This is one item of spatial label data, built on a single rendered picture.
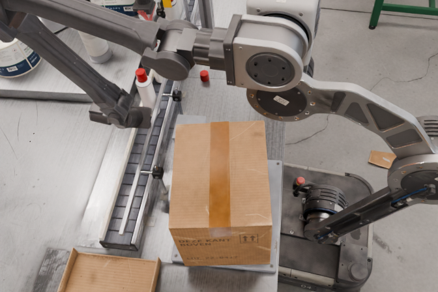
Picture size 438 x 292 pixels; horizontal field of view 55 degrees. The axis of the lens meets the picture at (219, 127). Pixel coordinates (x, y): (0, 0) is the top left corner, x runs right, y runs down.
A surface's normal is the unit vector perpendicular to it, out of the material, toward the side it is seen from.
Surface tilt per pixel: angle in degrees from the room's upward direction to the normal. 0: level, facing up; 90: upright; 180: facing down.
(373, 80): 0
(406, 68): 0
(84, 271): 0
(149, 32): 22
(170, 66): 98
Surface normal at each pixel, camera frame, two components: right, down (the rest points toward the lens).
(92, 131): -0.08, -0.59
